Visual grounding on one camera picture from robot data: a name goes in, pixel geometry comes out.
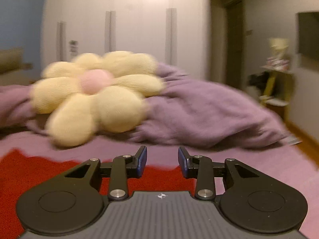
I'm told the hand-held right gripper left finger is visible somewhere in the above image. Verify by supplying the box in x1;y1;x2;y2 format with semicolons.
50;146;148;201

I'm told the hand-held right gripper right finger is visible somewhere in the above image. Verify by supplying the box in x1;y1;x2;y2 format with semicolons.
178;147;275;201

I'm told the red knit cardigan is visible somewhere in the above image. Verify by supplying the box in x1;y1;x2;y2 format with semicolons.
0;149;198;239

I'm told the purple duvet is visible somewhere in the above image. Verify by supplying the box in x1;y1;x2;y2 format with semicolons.
0;63;288;150

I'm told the cream flower-shaped pillow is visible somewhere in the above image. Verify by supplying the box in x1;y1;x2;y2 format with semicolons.
31;50;165;148

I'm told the purple bed sheet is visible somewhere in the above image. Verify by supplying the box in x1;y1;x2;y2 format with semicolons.
0;129;319;239

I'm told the black bag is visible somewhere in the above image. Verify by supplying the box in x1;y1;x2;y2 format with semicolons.
249;71;271;90

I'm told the yellow side shelf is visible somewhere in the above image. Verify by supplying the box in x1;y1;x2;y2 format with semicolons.
259;65;296;120

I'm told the dark door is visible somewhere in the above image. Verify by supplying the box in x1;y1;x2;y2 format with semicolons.
224;0;246;90

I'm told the white wardrobe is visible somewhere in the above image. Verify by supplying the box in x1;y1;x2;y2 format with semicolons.
42;0;213;80

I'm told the wrapped flower bouquet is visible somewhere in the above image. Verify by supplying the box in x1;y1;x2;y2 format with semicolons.
266;37;291;71

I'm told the olive upholstered furniture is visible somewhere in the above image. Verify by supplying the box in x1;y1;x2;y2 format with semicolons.
0;48;33;86

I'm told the dark wall screen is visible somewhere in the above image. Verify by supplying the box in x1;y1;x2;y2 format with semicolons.
296;12;319;61

